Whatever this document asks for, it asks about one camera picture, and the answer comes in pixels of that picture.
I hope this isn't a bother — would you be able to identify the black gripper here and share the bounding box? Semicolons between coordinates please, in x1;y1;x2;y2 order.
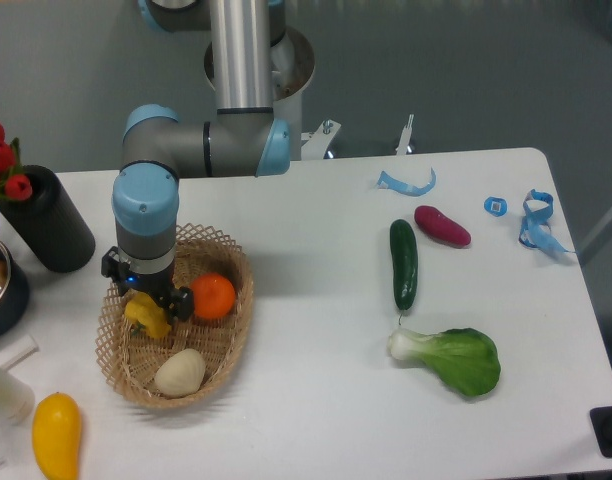
101;246;194;322

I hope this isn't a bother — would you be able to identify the yellow bell pepper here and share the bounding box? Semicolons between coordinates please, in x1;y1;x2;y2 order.
124;292;171;340

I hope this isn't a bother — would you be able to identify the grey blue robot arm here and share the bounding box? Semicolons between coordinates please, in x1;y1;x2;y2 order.
101;1;290;321

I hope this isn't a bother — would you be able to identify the woven wicker basket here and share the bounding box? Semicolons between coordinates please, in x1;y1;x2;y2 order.
96;224;254;409

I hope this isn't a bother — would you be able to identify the orange fruit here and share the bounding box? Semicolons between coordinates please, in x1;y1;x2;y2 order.
190;272;236;320

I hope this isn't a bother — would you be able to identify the white garlic bulb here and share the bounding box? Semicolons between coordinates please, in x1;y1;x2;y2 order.
154;349;206;398

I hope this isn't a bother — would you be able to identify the black ribbed vase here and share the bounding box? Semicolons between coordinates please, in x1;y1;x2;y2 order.
0;165;95;273

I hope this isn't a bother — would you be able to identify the white flat stick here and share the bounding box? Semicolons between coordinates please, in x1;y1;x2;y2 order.
0;335;39;371

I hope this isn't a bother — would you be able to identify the dark metal pot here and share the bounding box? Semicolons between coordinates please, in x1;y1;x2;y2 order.
0;241;30;336

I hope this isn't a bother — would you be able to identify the yellow mango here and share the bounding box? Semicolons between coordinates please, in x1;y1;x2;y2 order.
31;392;82;480

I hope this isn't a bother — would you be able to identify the white plastic bottle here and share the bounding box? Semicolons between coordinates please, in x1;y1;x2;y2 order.
0;367;35;425

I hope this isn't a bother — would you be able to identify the red tulip bouquet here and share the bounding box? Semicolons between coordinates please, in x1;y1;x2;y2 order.
0;123;33;202

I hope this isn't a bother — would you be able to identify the green cucumber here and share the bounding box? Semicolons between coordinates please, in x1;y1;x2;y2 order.
389;219;419;312

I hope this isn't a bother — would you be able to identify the curved blue tape strip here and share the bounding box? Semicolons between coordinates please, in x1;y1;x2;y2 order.
376;168;437;197

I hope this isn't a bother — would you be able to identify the purple sweet potato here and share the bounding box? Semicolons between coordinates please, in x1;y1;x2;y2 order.
414;205;471;248

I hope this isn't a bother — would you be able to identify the green bok choy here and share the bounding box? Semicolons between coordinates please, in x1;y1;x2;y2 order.
387;327;502;398

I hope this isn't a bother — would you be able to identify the small blue tape roll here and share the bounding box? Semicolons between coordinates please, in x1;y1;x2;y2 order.
483;196;508;218

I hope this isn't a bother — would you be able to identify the tangled blue tape strip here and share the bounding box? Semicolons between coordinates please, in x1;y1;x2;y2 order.
518;189;574;255

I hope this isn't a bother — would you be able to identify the black device at edge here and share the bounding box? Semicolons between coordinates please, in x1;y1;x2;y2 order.
590;406;612;458

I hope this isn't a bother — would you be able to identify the white metal frame bracket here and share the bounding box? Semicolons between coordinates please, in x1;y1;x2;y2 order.
301;113;416;160

